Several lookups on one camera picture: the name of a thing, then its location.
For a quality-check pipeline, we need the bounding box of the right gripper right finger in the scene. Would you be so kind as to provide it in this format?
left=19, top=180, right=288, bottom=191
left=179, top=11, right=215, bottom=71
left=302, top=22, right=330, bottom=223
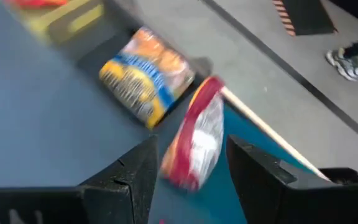
left=227, top=134, right=297, bottom=224

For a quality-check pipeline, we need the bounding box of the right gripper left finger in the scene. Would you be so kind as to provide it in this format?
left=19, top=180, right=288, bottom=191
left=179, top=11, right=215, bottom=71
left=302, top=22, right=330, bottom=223
left=78, top=134, right=160, bottom=224

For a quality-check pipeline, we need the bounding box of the yellow red ramen pack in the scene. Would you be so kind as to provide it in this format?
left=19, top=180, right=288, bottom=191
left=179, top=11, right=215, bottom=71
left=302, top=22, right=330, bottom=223
left=159, top=75, right=226, bottom=192

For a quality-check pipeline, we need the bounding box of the blue ramen pack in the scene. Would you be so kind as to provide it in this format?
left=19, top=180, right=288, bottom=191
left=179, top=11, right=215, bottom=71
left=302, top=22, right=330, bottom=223
left=99, top=26, right=196, bottom=131

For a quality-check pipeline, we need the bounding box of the orange ramen pack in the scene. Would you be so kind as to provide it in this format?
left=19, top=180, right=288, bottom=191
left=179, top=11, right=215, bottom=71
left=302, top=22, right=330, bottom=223
left=1, top=0, right=70, bottom=9

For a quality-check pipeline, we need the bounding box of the teal plastic bin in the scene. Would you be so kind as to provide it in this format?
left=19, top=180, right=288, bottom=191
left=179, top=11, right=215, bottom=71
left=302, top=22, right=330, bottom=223
left=147, top=85, right=334, bottom=224

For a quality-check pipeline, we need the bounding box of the person's shoe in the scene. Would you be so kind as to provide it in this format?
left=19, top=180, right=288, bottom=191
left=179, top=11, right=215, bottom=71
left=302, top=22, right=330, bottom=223
left=325, top=47, right=358, bottom=82

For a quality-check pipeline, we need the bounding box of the yellow plastic bin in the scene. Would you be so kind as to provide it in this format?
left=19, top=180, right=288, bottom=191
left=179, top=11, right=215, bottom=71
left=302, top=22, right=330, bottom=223
left=23, top=0, right=106, bottom=46

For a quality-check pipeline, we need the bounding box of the black ramp striped edge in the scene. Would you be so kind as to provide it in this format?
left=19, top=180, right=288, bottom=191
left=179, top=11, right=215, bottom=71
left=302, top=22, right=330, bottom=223
left=272, top=0, right=339, bottom=37

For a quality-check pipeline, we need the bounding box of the black base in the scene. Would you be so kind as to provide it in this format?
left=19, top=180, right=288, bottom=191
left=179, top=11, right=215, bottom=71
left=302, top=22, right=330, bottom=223
left=328, top=0, right=358, bottom=25

